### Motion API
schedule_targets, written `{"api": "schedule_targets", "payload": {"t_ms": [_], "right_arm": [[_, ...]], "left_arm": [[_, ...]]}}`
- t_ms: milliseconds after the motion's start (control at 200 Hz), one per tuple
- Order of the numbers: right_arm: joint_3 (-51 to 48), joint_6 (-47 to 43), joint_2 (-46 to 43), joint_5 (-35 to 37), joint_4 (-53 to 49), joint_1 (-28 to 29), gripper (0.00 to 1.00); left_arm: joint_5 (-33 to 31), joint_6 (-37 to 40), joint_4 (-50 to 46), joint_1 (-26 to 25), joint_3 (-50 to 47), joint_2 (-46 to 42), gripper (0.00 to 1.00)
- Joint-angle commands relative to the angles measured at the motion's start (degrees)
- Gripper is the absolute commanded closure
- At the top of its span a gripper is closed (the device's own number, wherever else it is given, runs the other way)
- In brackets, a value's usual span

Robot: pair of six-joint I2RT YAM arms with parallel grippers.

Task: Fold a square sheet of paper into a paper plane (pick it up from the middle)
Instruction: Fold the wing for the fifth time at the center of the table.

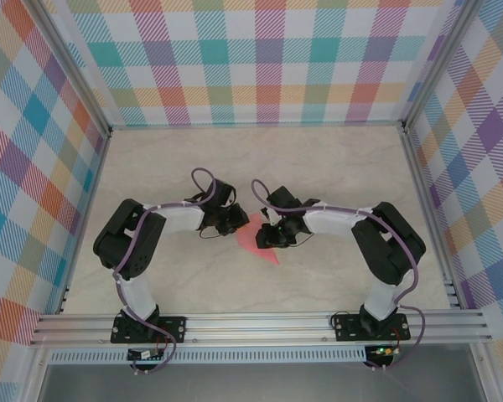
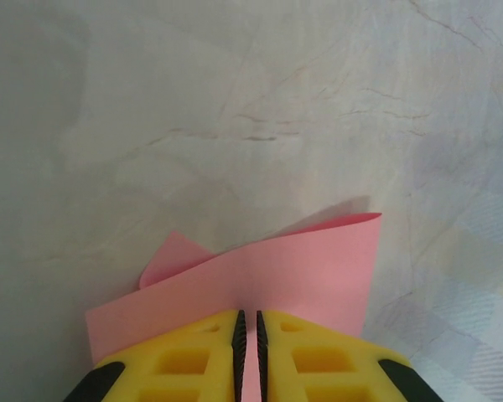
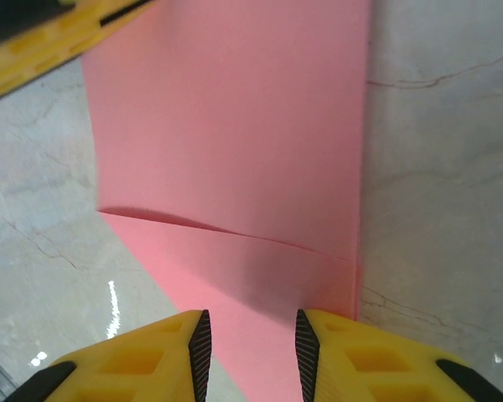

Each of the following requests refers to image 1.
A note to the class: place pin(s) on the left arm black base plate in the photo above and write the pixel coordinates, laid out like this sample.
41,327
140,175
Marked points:
176,326

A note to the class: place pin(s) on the pink cloth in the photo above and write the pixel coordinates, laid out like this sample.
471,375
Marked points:
251,245

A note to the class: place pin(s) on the aluminium frame post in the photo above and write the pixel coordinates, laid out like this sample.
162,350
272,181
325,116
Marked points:
438,67
71,71

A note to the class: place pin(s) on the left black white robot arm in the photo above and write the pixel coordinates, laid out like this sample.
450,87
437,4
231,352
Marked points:
138,295

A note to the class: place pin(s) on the aluminium side rail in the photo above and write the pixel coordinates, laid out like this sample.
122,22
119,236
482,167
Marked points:
84,222
429,218

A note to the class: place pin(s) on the thin aluminium rail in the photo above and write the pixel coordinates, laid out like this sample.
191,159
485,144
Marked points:
255,126

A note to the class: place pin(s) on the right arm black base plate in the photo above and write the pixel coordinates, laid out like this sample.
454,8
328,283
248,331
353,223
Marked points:
345,324

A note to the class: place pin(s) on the aluminium mounting rail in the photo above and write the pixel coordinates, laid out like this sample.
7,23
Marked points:
255,328

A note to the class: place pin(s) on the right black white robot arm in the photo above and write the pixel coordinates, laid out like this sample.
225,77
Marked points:
379,297

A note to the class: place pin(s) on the grey metal panel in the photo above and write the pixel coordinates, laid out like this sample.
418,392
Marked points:
255,383

